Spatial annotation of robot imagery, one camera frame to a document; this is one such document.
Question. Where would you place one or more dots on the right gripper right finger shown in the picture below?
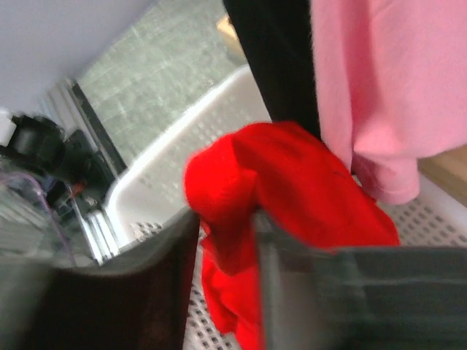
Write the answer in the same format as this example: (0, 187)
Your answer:
(359, 298)

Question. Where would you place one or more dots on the red t shirt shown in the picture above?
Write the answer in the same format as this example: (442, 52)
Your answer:
(299, 183)

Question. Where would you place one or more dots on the black printed t shirt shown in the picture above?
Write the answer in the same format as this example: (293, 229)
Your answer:
(275, 36)

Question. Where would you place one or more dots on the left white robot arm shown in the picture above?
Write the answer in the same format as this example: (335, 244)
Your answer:
(40, 146)

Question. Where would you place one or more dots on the white plastic basket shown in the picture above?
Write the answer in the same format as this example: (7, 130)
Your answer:
(152, 191)

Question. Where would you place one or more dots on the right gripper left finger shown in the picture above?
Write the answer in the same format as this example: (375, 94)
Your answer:
(137, 300)

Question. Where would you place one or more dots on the wooden clothes rack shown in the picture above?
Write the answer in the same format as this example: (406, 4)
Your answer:
(447, 170)

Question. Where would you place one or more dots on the pink t shirt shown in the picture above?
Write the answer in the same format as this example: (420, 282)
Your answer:
(391, 87)

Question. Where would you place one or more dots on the aluminium mounting rail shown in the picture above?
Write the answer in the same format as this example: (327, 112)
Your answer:
(67, 105)

